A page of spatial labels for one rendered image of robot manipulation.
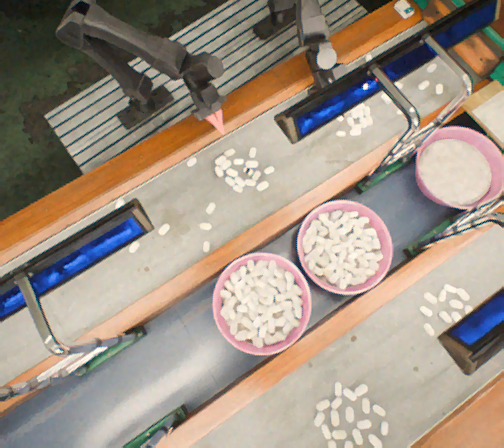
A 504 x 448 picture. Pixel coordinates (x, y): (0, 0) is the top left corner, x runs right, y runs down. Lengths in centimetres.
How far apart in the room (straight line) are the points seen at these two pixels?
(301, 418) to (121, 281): 60
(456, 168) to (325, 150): 41
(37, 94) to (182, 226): 159
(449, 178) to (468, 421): 65
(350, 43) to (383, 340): 95
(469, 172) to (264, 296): 74
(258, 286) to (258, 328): 11
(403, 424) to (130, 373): 74
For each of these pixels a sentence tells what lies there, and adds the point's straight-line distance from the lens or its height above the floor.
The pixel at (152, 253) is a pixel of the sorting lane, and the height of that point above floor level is 74.
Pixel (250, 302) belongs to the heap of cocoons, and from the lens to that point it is 104.
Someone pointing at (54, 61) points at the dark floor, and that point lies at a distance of 257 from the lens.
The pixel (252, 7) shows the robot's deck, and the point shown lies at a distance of 158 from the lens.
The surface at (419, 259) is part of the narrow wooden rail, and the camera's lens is 112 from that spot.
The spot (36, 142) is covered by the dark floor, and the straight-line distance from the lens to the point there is 234.
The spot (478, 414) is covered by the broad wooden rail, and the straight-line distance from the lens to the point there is 118.
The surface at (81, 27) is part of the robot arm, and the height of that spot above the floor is 109.
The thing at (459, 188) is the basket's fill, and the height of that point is 73.
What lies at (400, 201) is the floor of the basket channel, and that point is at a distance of 124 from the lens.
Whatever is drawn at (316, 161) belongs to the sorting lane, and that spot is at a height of 74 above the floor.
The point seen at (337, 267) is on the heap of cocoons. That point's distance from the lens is 107.
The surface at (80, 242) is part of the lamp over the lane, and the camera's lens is 77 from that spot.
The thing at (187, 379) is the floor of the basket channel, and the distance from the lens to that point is 114.
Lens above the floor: 178
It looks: 73 degrees down
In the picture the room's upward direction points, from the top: 2 degrees counter-clockwise
